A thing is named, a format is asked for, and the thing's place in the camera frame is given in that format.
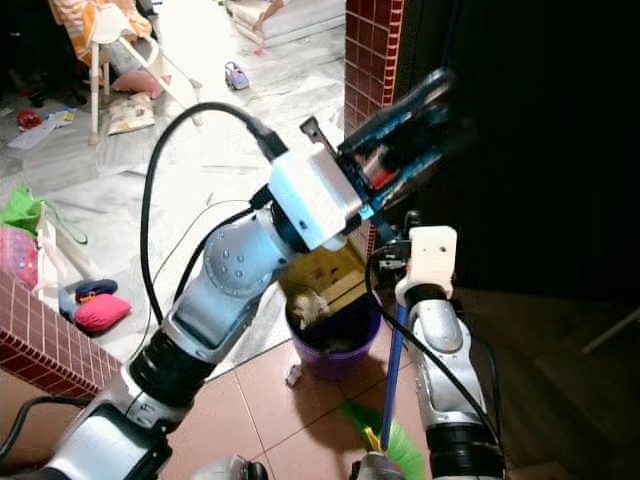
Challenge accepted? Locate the blue handled green broom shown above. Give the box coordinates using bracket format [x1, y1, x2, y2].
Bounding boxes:
[340, 300, 427, 479]

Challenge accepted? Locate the black looping arm cable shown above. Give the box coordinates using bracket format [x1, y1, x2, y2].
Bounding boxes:
[142, 101, 291, 323]

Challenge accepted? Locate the white plastic bag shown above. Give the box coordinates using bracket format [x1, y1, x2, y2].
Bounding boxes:
[35, 214, 82, 303]

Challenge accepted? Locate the red tiled pillar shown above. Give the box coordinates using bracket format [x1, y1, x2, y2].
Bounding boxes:
[344, 0, 407, 137]

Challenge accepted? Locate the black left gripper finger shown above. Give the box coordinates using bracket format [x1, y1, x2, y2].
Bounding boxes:
[336, 67, 455, 161]
[368, 110, 474, 217]

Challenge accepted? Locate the silver robot left leg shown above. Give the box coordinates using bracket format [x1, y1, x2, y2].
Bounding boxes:
[190, 455, 272, 480]

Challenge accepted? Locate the green bag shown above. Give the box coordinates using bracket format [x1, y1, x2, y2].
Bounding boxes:
[2, 184, 47, 234]

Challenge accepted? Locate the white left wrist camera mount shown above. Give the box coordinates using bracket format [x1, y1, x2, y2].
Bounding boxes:
[265, 143, 364, 253]

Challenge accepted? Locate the brown cardboard box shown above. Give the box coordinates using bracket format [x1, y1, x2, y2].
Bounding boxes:
[280, 240, 371, 331]

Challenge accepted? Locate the red tiled low wall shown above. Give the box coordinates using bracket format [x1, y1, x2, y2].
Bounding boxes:
[0, 270, 93, 403]

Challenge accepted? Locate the silver robot right leg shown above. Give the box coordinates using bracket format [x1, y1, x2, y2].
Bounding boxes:
[350, 452, 407, 480]

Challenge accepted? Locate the pink patterned bag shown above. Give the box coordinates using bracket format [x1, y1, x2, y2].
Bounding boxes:
[0, 225, 40, 292]

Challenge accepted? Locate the white folding chair frame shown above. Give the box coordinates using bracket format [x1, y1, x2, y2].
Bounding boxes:
[87, 4, 207, 147]

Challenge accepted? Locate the silver robot leg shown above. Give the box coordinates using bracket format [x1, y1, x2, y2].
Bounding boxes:
[190, 455, 272, 480]
[350, 452, 407, 480]

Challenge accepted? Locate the red floor toy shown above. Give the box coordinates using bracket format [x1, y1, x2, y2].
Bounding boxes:
[15, 109, 44, 132]

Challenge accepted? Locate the blue toy car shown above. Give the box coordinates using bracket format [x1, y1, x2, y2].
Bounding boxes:
[224, 61, 252, 92]

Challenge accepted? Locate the floor mattress with patterned sheet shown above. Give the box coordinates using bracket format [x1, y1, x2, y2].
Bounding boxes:
[225, 0, 347, 47]

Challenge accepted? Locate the cream patterned cushion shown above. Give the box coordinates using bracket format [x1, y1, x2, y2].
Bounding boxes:
[107, 95, 159, 137]

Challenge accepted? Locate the bright pink floor cushion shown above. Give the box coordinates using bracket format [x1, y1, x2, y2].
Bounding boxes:
[73, 293, 132, 334]

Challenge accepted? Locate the white paper booklet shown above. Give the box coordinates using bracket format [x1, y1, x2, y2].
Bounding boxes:
[7, 107, 77, 152]

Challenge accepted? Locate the purple plastic bucket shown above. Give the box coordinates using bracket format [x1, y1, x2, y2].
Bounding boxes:
[288, 290, 383, 382]

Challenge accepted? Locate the beige right wrist camera mount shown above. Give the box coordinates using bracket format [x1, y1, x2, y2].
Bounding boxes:
[394, 226, 459, 303]

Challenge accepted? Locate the black torso cable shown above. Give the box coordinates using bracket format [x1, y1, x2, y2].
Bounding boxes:
[0, 394, 97, 467]

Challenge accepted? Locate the pink cushion under chair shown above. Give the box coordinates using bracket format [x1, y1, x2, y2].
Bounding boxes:
[110, 69, 167, 100]

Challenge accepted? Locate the orange striped cloth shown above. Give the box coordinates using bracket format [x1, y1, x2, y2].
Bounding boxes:
[49, 0, 152, 63]

